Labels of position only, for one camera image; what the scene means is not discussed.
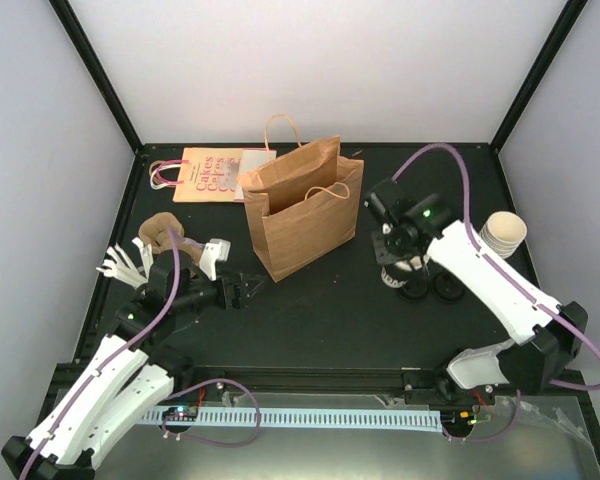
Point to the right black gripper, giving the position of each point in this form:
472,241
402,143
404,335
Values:
381,253

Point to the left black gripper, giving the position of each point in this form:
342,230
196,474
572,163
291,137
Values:
229,301

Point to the black takeout coffee cup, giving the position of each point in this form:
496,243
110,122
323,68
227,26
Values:
398,274

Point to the black coffee cup lid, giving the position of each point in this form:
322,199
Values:
447,287
414,290

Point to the brown pulp cup carrier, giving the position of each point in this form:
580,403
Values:
155,231

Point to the brown paper bag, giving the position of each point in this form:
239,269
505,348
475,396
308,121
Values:
302,205

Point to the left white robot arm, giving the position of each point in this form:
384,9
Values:
133,368

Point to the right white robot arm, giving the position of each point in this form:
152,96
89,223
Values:
543,335

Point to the stack of white paper cups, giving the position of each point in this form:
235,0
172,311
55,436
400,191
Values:
504,232

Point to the printed orange paper bag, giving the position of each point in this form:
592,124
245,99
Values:
204,174

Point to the white plastic cutlery bundle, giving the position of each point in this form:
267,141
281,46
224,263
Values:
119,266

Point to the perforated white metal rail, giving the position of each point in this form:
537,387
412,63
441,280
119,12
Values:
295,418

